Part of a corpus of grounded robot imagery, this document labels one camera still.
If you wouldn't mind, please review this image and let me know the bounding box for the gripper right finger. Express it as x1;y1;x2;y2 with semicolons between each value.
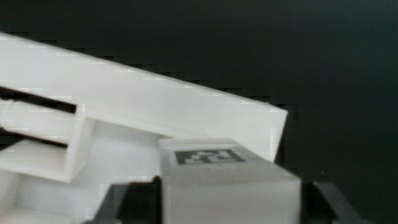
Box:
300;181;374;224

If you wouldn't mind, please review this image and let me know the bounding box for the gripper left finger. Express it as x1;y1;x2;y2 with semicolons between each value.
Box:
83;177;163;224

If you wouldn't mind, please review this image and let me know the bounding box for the white chair leg block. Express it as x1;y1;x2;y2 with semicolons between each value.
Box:
159;139;302;224

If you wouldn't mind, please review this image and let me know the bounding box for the white chair seat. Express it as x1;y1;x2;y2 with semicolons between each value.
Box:
0;86;163;224

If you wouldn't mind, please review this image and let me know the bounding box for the white U-shaped fence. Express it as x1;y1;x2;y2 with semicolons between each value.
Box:
0;32;287;160

